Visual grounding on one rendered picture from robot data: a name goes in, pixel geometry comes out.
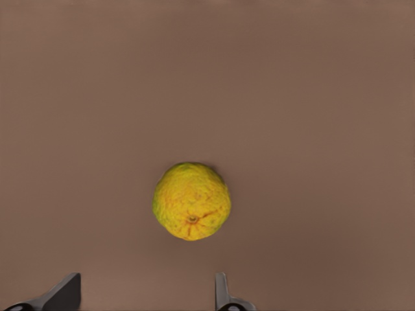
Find yellow-orange citrus fruit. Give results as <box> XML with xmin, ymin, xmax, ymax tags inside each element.
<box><xmin>151</xmin><ymin>161</ymin><xmax>232</xmax><ymax>242</ymax></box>

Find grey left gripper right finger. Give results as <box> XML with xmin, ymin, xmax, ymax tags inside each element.
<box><xmin>215</xmin><ymin>271</ymin><xmax>257</xmax><ymax>311</ymax></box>

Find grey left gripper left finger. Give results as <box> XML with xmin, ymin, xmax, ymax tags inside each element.
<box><xmin>1</xmin><ymin>272</ymin><xmax>82</xmax><ymax>311</ymax></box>

